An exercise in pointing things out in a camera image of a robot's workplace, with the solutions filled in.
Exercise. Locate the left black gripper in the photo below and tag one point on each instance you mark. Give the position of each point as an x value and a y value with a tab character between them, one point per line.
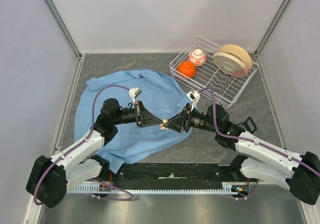
146	118

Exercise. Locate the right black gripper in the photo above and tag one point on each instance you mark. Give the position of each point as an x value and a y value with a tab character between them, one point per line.
187	112

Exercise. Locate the red gold leaf brooch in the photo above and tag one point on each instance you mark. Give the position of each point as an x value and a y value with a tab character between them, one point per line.
163	125

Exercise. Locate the light blue button shirt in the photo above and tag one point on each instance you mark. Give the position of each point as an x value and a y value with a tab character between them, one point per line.
160	94

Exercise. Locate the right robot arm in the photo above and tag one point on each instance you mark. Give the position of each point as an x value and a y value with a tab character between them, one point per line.
258	159

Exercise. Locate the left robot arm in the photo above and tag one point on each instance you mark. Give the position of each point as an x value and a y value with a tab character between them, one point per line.
51	177

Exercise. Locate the orange bowl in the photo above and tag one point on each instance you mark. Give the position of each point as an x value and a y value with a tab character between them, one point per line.
186	69

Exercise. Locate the white red patterned bowl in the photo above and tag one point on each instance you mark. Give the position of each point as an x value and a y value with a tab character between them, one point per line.
197	57

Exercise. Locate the beige plate front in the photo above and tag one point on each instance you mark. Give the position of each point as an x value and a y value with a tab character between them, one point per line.
230	64

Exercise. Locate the tan plate rear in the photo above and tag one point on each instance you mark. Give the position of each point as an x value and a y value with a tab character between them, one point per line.
237	52

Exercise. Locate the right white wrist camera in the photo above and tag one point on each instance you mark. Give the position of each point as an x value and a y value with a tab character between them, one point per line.
194	97

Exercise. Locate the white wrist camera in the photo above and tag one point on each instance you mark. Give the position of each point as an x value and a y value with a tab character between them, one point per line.
194	97
134	93

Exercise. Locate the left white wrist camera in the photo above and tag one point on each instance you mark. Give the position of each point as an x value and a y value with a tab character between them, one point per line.
134	93

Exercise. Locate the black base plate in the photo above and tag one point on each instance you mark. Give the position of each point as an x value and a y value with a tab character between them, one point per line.
173	175

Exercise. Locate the white wire dish rack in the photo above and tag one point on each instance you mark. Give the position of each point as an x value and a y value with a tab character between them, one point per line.
227	88

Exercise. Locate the small black frame stand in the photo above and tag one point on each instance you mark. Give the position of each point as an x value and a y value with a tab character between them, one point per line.
249	125

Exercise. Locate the slotted cable duct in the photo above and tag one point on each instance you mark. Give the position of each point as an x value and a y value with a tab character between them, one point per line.
101	189

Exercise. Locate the left aluminium frame post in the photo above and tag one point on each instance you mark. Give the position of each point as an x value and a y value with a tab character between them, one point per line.
62	26

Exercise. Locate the aluminium frame post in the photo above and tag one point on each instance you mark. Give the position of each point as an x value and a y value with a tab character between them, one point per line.
62	26
274	22

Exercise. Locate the right aluminium frame post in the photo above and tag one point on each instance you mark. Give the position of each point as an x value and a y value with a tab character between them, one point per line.
274	22

